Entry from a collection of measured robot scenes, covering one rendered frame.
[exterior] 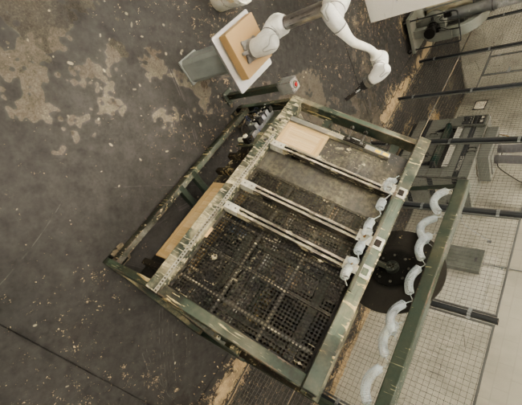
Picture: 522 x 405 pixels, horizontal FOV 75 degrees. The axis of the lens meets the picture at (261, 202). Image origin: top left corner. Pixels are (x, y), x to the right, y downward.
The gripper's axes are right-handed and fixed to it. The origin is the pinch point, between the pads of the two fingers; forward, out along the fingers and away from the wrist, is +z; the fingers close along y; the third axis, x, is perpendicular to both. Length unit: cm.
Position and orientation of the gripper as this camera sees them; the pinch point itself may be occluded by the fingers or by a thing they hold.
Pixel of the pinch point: (348, 97)
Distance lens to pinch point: 305.1
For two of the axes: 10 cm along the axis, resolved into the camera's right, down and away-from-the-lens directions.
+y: 5.8, -6.1, 5.5
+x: -6.6, -7.4, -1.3
